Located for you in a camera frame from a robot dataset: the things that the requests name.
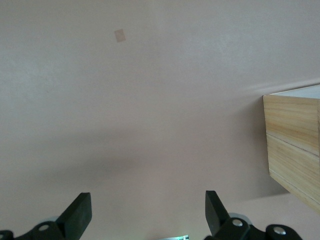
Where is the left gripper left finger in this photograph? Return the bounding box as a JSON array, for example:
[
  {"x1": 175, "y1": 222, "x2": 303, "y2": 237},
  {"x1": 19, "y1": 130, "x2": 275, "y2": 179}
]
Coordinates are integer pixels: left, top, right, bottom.
[{"x1": 14, "y1": 192, "x2": 93, "y2": 240}]

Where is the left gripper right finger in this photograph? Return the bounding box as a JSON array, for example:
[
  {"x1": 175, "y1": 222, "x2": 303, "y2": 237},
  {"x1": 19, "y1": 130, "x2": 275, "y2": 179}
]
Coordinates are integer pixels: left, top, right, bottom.
[{"x1": 204, "y1": 190, "x2": 251, "y2": 240}]

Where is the wooden drawer with white front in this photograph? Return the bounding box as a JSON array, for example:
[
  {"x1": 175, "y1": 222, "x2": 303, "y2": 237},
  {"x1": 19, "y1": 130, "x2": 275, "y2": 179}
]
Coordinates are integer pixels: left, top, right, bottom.
[{"x1": 269, "y1": 84, "x2": 320, "y2": 101}]

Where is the light wooden drawer cabinet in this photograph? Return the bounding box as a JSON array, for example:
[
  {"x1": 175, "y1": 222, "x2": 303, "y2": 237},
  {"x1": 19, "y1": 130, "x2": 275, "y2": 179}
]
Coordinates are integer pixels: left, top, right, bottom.
[{"x1": 262, "y1": 93, "x2": 320, "y2": 216}]

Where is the large table cover mat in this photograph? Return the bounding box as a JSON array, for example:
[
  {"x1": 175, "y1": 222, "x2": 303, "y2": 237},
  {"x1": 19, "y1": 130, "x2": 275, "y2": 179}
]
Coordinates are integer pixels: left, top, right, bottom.
[{"x1": 0, "y1": 0, "x2": 320, "y2": 240}]

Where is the small square tape patch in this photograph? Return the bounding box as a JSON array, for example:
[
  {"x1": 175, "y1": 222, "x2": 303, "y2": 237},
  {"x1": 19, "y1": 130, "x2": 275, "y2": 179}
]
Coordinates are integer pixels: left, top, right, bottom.
[{"x1": 113, "y1": 28, "x2": 126, "y2": 43}]

